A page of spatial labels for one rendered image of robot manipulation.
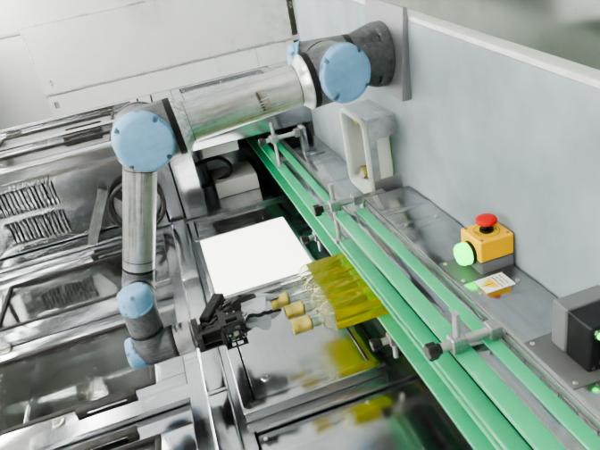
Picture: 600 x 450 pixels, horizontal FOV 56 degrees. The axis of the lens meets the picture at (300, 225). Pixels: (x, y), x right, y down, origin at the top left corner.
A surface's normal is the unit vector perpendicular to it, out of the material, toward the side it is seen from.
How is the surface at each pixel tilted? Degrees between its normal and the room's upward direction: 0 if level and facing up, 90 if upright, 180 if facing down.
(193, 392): 90
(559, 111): 0
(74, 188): 90
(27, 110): 90
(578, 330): 0
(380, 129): 90
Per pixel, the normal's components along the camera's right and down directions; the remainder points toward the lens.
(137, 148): 0.15, 0.39
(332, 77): 0.40, 0.29
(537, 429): -0.18, -0.87
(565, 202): -0.94, 0.28
